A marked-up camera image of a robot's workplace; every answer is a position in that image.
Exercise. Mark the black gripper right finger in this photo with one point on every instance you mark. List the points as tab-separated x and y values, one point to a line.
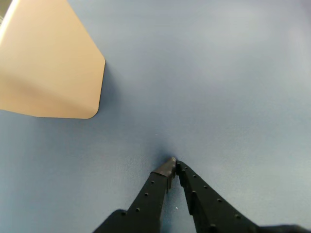
209	208

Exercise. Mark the black gripper left finger taped tip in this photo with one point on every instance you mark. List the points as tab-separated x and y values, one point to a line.
145	201

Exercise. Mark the beige square box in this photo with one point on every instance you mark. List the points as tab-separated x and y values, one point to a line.
48	68

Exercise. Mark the dark blue table mat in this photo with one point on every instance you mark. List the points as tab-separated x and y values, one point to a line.
206	97

